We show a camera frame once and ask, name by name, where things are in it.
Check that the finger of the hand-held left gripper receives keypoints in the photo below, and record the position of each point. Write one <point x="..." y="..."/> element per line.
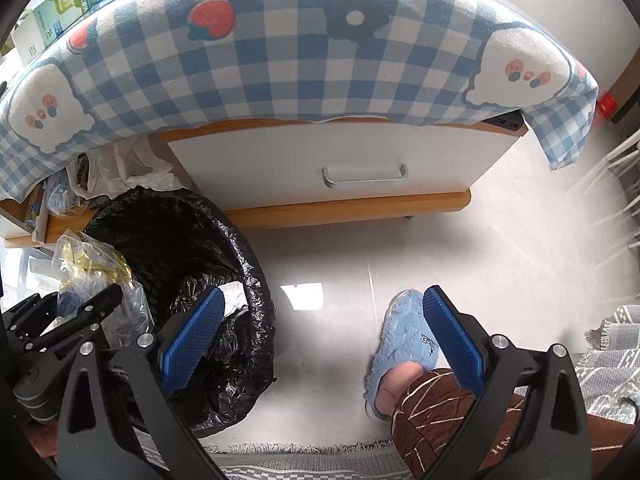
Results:
<point x="102" y="300"/>

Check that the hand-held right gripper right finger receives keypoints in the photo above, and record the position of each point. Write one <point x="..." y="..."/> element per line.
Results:
<point x="452" y="340"/>

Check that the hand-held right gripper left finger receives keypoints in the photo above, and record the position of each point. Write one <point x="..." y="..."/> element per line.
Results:
<point x="192" y="340"/>

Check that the clear plastic bag with wrappers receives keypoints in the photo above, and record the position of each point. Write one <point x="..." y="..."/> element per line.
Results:
<point x="85" y="260"/>

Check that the trash bin with black liner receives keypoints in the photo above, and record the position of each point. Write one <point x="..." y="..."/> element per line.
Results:
<point x="175" y="240"/>

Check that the blue fluffy slipper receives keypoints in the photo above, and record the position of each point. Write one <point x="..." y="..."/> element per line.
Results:
<point x="400" y="330"/>

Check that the person's leg in brown pants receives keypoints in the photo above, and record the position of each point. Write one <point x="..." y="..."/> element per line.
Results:
<point x="430" y="420"/>

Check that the blue packet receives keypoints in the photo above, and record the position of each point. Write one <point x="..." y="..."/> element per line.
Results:
<point x="60" y="195"/>

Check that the white plastic bag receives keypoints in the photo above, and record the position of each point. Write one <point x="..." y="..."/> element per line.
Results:
<point x="135" y="170"/>

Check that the wooden table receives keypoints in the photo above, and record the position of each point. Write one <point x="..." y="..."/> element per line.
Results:
<point x="350" y="205"/>

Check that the white table drawer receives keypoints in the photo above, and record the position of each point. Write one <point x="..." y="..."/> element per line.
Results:
<point x="300" y="160"/>

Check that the black power strip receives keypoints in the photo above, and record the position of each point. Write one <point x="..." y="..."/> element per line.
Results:
<point x="505" y="124"/>

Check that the white chair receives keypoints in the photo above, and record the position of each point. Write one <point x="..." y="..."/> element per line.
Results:
<point x="625" y="152"/>

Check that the small red object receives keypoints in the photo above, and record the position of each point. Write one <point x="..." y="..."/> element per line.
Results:
<point x="607" y="105"/>

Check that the green and white carton box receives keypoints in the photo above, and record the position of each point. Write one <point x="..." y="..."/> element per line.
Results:
<point x="60" y="10"/>

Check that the blue checkered printed tablecloth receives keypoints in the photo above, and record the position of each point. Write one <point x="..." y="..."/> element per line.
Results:
<point x="300" y="60"/>

